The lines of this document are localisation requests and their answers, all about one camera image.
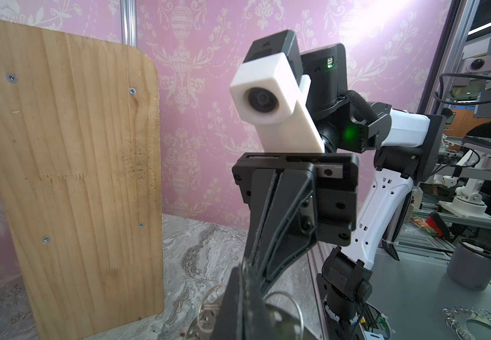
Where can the grey cylinder outside cell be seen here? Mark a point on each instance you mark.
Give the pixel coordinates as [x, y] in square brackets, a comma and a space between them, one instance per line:
[470, 264]

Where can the metal key organizer plate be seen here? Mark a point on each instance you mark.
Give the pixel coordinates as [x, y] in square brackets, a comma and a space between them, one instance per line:
[285, 313]

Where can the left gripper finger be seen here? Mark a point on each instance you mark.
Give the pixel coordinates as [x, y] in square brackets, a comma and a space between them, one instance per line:
[243, 314]

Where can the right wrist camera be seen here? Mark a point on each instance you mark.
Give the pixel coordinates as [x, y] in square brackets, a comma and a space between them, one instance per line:
[269, 92]

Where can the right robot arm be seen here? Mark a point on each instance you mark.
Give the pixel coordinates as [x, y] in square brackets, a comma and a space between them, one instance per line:
[396, 151]

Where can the wooden shelf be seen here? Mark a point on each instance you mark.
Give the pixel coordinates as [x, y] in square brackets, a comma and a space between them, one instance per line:
[80, 178]

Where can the spare key organizer plate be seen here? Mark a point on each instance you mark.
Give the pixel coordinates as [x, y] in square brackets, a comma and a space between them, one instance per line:
[460, 319]

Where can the neighbouring robot station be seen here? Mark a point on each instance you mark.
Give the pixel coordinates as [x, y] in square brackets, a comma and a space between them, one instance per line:
[467, 177]

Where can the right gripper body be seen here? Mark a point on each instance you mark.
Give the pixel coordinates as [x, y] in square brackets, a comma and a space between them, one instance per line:
[335, 191]

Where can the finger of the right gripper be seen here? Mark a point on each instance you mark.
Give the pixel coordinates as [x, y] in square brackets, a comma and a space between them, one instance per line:
[262, 186]
[287, 235]

